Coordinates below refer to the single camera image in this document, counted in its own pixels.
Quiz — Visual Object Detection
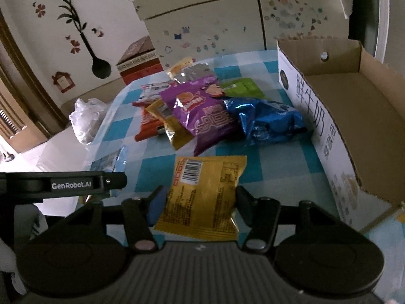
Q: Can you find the pink and white snack packet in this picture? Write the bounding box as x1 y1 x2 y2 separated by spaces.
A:
141 81 179 101

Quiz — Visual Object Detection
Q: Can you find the blue checkered tablecloth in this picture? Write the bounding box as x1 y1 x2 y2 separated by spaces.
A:
83 49 405 303

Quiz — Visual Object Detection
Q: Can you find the cream cabinet with stickers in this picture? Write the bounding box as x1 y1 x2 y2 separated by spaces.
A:
125 0 355 71

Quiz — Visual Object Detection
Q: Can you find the wooden door frame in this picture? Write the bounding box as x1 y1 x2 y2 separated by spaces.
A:
0 9 64 154

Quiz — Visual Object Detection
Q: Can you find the blue foil snack packet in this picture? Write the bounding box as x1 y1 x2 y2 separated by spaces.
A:
223 98 307 146

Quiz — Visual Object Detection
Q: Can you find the white printed cardboard box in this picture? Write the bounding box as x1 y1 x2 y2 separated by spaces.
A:
276 38 405 232

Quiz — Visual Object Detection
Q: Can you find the green snack packet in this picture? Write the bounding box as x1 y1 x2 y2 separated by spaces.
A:
220 78 266 101

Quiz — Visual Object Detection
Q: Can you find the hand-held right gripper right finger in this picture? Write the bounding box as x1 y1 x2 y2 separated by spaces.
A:
235 185 362 252

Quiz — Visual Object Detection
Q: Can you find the yellow snack packet with barcode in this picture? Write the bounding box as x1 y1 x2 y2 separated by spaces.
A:
154 155 248 242

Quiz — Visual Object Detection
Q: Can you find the purple snack packet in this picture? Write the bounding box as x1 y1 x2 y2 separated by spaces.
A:
160 81 245 157

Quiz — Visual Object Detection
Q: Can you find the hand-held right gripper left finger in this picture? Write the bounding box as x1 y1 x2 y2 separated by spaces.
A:
62 185 169 254

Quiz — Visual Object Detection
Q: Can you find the light blue snack packet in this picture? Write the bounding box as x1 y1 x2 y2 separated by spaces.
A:
91 146 128 174

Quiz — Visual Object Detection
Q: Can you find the crumpled clear plastic bag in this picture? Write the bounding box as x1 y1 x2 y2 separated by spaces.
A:
69 98 109 145

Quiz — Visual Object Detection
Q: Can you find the silver foil snack packet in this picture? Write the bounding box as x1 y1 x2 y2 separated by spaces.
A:
172 63 219 85

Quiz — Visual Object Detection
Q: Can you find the pale yellow snack packet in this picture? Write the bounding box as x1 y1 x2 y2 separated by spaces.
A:
167 57 194 78

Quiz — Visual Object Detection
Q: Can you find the gold snack packet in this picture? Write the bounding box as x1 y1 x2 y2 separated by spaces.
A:
146 99 195 151

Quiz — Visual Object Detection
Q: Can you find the red house wall sticker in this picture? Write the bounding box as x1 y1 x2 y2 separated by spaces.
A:
51 71 75 93

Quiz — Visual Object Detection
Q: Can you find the flower vine wall sticker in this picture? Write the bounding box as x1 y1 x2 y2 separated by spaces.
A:
32 0 113 80

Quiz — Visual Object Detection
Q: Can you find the red-brown cardboard box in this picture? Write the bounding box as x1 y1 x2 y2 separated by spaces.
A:
115 35 164 86

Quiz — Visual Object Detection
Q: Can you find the white window frame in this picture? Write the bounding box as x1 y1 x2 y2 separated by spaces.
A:
376 0 405 74

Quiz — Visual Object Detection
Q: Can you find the orange-red snack packet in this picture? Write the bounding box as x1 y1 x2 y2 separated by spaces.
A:
132 100 168 142

